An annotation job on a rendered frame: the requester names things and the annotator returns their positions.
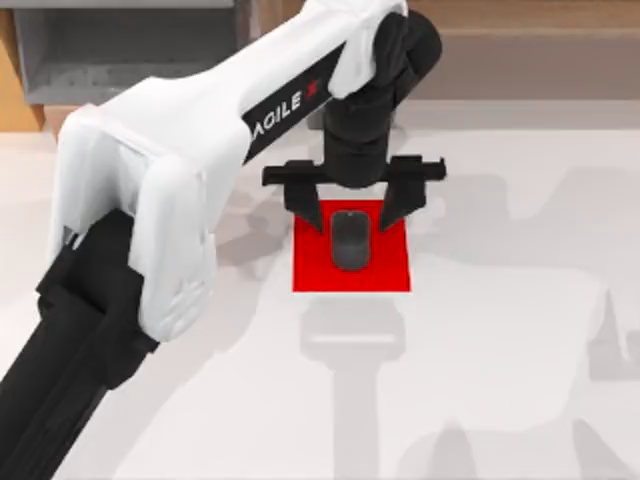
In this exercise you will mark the black computer mouse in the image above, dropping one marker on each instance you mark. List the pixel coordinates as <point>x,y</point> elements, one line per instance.
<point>351,242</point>

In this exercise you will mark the red square mat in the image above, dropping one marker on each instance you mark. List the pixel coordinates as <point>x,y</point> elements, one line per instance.
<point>390,260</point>

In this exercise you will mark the brown wooden cabinet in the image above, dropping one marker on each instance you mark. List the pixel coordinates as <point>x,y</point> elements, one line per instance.
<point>540,65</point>

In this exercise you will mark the grey cabinet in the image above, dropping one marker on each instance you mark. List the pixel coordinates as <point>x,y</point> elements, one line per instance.
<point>100,45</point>

